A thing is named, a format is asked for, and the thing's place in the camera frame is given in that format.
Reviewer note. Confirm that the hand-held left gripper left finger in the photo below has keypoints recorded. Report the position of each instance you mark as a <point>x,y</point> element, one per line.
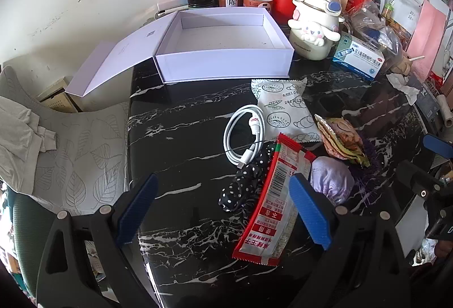
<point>138,212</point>

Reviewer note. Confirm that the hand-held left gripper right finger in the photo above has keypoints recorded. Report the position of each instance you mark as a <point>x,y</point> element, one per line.
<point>311,212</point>

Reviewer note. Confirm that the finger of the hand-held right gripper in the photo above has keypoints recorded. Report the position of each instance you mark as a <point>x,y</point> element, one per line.
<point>438,145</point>
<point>417,179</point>

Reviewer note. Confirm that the purple tasselled sachet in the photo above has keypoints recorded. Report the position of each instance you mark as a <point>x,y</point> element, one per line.
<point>332,180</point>

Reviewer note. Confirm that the red snack packet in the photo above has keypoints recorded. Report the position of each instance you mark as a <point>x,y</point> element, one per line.
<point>272,202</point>

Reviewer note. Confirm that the black polka dot scrunchie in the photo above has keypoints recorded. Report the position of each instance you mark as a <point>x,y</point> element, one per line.
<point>244,184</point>

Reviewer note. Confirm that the brown cereal packet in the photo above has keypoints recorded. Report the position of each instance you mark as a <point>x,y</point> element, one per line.
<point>343,142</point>

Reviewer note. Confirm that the white bread snack packet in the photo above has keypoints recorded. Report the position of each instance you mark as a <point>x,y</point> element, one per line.
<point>283,106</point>

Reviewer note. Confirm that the white gift box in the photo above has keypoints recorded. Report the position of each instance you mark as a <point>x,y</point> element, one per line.
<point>219,35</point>

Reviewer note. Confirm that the white plastic roll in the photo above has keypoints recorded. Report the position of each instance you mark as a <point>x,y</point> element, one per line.
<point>446,111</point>

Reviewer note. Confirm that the dark blue box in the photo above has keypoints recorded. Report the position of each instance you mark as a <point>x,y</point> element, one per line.
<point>428,101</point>

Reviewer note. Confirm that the crumpled white tissue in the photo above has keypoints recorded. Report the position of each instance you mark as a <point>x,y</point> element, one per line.
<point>403,87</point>

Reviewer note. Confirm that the small wooden figure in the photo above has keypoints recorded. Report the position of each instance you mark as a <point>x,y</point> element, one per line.
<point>401,66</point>

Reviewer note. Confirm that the pink paper bag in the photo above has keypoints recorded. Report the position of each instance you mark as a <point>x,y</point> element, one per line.
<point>430,32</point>

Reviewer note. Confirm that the blue white medicine box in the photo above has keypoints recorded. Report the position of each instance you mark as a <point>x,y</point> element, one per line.
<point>357,58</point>

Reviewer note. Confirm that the clear plastic bag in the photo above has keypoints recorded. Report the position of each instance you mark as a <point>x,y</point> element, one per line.
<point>382,35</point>

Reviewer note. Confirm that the beige perforated box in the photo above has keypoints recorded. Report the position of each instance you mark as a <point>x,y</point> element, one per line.
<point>58,97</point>

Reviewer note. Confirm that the grey cloth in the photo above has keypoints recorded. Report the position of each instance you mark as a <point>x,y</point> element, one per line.
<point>17,138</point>

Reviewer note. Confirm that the white paper bag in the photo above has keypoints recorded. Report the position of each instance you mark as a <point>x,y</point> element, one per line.
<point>403,0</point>

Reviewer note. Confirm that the white cartoon dog mug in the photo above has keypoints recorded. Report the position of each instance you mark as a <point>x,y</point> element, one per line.
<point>315,28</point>

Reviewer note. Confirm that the dark green jar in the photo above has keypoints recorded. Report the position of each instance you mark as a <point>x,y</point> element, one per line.
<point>200,1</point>

